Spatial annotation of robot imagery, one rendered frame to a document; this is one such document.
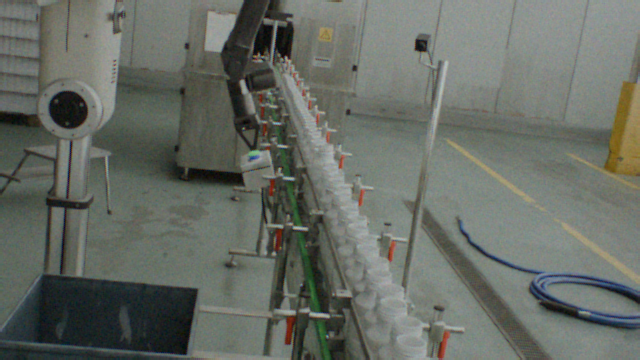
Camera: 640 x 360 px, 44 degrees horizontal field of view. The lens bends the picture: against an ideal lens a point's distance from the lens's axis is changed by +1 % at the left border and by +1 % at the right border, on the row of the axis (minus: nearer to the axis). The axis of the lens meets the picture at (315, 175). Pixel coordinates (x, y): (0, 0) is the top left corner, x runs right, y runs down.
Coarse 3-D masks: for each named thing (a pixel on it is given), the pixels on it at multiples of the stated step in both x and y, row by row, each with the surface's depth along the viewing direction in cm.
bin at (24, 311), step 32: (32, 288) 147; (64, 288) 155; (96, 288) 156; (128, 288) 156; (160, 288) 157; (192, 288) 158; (32, 320) 150; (64, 320) 157; (96, 320) 157; (128, 320) 158; (160, 320) 159; (192, 320) 142; (0, 352) 125; (32, 352) 126; (64, 352) 126; (96, 352) 126; (128, 352) 127; (160, 352) 160; (192, 352) 134
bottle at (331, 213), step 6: (336, 192) 161; (342, 192) 161; (336, 198) 159; (342, 198) 158; (348, 198) 159; (336, 204) 159; (330, 210) 160; (336, 210) 159; (324, 216) 160; (330, 216) 159; (324, 234) 160; (324, 240) 160; (324, 246) 160; (324, 252) 160; (324, 258) 160; (318, 264) 162
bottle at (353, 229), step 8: (352, 224) 139; (360, 224) 139; (352, 232) 136; (360, 232) 136; (368, 232) 138; (352, 240) 136; (344, 248) 137; (352, 248) 136; (344, 256) 136; (336, 272) 138; (336, 280) 138; (336, 288) 138
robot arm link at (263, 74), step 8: (232, 64) 201; (240, 64) 202; (248, 64) 209; (256, 64) 208; (264, 64) 208; (232, 72) 202; (240, 72) 203; (248, 72) 206; (256, 72) 207; (264, 72) 207; (272, 72) 208; (232, 80) 204; (256, 80) 207; (264, 80) 208; (272, 80) 208; (256, 88) 208; (264, 88) 209
